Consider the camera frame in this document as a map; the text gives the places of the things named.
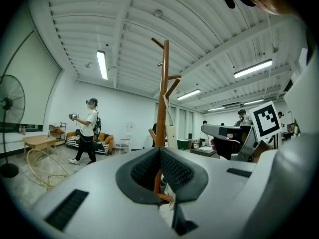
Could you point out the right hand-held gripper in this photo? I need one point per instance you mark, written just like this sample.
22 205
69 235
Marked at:
264 121

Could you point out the black standing fan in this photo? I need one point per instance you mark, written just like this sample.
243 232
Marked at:
7 103

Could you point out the long ceiling light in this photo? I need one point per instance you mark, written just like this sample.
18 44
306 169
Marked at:
189 94
254 101
253 68
102 65
216 108

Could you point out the brown wooden coat rack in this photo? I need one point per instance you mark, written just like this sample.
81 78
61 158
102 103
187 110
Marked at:
164 71

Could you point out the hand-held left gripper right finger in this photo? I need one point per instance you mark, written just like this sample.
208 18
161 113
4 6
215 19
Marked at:
219 188

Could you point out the black white striped blanket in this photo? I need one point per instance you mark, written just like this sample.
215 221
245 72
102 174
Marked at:
72 141

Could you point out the person's right forearm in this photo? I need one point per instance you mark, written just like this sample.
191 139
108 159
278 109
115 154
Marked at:
266 149

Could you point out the dark storage box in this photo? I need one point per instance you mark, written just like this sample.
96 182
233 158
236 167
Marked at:
183 144

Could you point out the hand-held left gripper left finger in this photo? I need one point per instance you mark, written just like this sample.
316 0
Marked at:
99 183

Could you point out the white chair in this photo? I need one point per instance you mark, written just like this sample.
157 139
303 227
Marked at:
122 145

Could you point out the low wooden table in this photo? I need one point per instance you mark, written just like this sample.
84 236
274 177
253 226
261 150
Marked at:
40 139

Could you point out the black metal shelf rack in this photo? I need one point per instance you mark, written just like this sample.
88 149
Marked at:
57 133

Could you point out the orange sofa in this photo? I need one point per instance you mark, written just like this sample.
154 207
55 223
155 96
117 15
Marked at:
109 139

